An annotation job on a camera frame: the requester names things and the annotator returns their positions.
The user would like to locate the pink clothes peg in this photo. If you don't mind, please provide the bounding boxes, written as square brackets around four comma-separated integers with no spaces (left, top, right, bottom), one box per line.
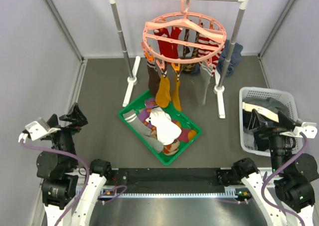
[156,59,167,76]

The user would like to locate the grey sock hung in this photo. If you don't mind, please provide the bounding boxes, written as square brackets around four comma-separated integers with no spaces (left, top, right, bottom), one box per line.
[200,61,215,105]

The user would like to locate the green plastic bin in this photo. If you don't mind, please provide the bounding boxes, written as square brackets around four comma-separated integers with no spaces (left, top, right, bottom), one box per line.
[118,90,202,166]

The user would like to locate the purple patterned sock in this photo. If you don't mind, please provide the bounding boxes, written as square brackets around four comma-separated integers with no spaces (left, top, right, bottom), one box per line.
[138,97,157,130]

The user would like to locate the brown mustard white-striped sock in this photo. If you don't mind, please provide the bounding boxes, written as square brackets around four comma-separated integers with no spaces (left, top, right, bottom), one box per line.
[171,69,182,111]

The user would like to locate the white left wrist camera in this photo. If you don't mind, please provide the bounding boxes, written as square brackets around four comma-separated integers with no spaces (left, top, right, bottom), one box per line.
[18,118,61,143]

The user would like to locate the red white striped sock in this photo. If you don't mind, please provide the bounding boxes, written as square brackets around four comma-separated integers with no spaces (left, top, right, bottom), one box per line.
[211,46,225,76]
[198,34,219,57]

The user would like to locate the pink round clip hanger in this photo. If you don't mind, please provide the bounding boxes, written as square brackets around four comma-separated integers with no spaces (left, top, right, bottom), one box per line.
[142,0,227,65]

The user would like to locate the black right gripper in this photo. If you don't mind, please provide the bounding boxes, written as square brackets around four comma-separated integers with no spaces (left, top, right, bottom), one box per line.
[248,107,297,173]

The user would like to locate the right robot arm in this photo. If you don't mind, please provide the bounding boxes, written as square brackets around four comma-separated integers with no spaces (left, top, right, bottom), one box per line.
[231,109,319,226]

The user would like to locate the white plastic laundry basket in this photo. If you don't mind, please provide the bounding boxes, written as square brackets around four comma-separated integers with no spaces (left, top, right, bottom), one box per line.
[239,87,299,157]

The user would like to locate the blue-grey crumpled cloth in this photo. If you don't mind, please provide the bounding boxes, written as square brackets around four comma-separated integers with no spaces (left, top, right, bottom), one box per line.
[190,39,243,77]

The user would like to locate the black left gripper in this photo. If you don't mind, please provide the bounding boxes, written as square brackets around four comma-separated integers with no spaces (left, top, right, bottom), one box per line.
[48,102,88,168]

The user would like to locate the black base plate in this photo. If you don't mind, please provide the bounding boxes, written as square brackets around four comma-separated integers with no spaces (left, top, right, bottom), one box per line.
[107,168,225,194]

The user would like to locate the white and steel clothes rack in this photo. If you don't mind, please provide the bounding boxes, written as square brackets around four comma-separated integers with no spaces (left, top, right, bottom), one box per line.
[109,0,249,119]

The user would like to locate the dark clothes in basket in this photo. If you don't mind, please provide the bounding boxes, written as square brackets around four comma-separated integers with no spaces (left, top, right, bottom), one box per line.
[243,97,294,152]

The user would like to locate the orange clothes peg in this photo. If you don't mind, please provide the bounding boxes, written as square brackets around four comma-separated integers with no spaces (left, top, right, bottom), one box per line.
[171,62,181,74]

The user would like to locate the mustard yellow sock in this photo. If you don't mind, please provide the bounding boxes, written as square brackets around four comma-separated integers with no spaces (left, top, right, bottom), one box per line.
[155,70,171,108]

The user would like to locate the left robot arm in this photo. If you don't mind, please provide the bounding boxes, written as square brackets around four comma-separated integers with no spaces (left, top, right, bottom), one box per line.
[36,103,113,226]

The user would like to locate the grey sock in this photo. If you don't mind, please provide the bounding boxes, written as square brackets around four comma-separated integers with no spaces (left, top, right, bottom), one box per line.
[123,110,163,153]

